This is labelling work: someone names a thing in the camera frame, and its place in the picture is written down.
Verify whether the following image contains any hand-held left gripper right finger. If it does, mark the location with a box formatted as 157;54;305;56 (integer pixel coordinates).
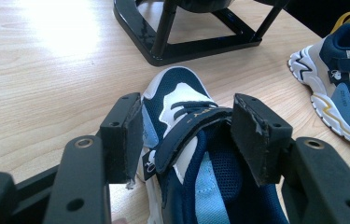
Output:
230;92;350;224

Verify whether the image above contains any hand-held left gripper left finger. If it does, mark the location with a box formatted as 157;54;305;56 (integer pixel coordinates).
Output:
43;91;145;224

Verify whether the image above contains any navy and white sneaker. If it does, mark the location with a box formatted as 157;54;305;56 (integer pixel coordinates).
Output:
287;11;350;150
130;65;288;224

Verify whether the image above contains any red and black shoe rack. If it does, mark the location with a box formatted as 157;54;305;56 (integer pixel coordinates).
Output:
112;0;290;67

